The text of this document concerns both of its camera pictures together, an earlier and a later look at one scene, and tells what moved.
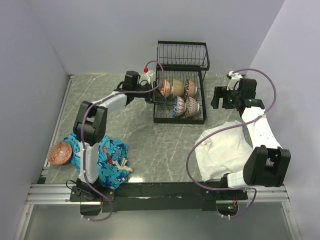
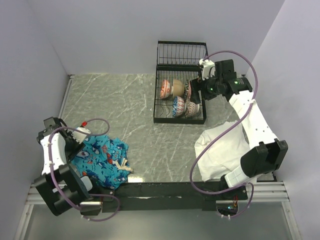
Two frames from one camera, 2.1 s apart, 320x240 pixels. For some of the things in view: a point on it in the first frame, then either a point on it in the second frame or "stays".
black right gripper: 221,92 to 196,84
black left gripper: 159,97 to 77,147
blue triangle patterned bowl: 179,106 stays
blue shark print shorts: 113,167 stays
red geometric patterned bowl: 192,107 stays
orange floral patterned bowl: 167,88 stays
